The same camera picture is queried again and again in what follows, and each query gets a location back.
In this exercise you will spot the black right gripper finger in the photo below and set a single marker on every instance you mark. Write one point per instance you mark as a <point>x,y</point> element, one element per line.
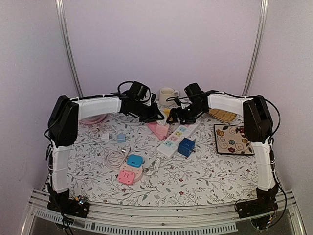
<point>174,115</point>
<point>187,120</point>

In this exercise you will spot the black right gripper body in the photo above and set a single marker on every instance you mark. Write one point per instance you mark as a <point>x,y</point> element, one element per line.
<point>193,111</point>

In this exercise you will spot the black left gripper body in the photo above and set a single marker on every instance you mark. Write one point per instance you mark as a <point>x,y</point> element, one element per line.
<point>142,110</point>

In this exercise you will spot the pink cube socket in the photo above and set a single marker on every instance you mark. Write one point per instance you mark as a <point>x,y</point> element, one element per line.
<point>159,130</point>

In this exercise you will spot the dark blue cube socket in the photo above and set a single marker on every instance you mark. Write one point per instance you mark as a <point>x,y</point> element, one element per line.
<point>186,147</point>

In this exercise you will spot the white multicolour power strip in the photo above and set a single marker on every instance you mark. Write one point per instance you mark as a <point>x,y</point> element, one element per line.
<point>170,145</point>

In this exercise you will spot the light blue charger plug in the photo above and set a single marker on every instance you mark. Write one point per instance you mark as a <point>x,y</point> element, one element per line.
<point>120,138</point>

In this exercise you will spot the small white charger plug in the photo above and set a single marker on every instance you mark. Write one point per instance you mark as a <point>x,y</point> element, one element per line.
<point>106,137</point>

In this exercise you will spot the yellow cube socket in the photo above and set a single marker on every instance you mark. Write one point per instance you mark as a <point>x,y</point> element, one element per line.
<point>167,111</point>

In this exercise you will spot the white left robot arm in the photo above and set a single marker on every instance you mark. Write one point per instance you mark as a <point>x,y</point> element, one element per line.
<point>62,132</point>

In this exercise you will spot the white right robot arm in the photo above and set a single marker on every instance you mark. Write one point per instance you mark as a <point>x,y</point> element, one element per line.
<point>258,129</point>

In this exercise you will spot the cyan adapter plug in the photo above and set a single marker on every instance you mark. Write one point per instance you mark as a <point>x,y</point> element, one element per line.
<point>134,161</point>

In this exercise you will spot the pink flat adapter plug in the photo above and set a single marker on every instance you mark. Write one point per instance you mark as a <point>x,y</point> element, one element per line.
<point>126,177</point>

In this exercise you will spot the cream ceramic mug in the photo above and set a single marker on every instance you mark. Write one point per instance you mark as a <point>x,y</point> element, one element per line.
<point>167,95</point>

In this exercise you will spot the yellow woven bamboo tray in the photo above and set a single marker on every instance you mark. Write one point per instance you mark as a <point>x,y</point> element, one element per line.
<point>222,115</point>

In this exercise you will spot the square floral ceramic plate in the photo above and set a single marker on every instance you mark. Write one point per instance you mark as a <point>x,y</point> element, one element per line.
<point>231,140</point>

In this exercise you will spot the pink ceramic plate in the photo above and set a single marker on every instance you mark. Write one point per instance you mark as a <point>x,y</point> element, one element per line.
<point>93,120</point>

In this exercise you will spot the round pink power hub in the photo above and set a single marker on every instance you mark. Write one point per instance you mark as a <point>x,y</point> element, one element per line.
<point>137,171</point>

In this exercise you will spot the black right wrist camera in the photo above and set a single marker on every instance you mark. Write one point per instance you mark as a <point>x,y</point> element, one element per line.
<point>193,89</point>

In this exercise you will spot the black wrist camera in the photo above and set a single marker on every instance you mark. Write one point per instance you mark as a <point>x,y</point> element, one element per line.
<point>193,89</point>
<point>138,90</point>

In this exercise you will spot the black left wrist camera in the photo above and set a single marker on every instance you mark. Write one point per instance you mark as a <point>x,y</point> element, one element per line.
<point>138,90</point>

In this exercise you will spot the front aluminium rail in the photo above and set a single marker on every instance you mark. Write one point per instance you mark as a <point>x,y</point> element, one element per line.
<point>192,220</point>

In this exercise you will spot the right aluminium frame post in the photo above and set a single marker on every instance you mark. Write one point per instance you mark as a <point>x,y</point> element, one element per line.
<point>257,45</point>

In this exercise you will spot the aluminium frame post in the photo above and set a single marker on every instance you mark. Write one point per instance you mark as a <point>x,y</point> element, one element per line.
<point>66,41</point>
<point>257,45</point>

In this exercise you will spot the left aluminium frame post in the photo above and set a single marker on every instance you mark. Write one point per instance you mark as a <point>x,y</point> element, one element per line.
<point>66,41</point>

